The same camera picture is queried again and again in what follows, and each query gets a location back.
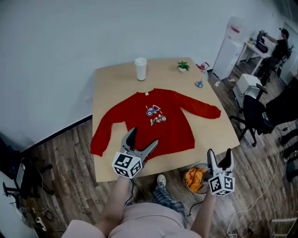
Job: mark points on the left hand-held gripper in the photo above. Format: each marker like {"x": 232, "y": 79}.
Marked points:
{"x": 126, "y": 163}

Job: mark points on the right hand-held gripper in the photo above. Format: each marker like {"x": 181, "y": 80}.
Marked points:
{"x": 221, "y": 184}

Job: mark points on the red sweatshirt with print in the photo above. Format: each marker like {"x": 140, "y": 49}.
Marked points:
{"x": 170, "y": 137}

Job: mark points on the person's left forearm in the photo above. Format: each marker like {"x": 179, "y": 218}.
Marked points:
{"x": 114, "y": 204}

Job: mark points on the person's right forearm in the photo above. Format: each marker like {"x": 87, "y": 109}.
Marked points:
{"x": 205, "y": 216}

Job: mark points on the orange cloth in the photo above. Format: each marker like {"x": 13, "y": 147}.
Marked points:
{"x": 194, "y": 177}

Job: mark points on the person's right shoe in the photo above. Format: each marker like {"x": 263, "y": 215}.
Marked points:
{"x": 161, "y": 179}

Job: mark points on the black high-back office chair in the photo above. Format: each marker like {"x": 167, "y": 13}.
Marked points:
{"x": 256, "y": 116}

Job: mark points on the white lidded cup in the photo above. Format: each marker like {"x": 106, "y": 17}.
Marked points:
{"x": 140, "y": 69}

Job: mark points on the person's pink top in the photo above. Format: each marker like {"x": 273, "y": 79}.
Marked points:
{"x": 151, "y": 223}

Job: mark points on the white drawer cabinet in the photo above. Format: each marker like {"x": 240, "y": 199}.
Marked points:
{"x": 246, "y": 83}

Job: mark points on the small potted green plant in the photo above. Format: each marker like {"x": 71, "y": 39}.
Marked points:
{"x": 183, "y": 65}

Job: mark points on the clear spray bottle red trigger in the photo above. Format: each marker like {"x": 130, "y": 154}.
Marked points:
{"x": 205, "y": 67}

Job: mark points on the white water dispenser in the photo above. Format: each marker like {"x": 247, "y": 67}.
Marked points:
{"x": 227, "y": 58}

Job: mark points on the black low swivel chair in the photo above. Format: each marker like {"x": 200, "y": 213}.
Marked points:
{"x": 30, "y": 176}

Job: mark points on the white side desk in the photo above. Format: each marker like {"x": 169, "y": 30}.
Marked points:
{"x": 253, "y": 50}

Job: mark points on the silver laptop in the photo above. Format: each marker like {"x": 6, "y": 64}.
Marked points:
{"x": 21, "y": 173}

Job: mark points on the dark bag on desk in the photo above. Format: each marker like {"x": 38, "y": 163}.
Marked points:
{"x": 262, "y": 46}

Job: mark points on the white power strip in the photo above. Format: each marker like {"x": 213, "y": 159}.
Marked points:
{"x": 40, "y": 223}

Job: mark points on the black fabric bundle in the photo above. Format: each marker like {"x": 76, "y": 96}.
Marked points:
{"x": 9, "y": 155}

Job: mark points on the clear water jug red label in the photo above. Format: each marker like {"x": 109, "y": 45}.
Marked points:
{"x": 236, "y": 29}

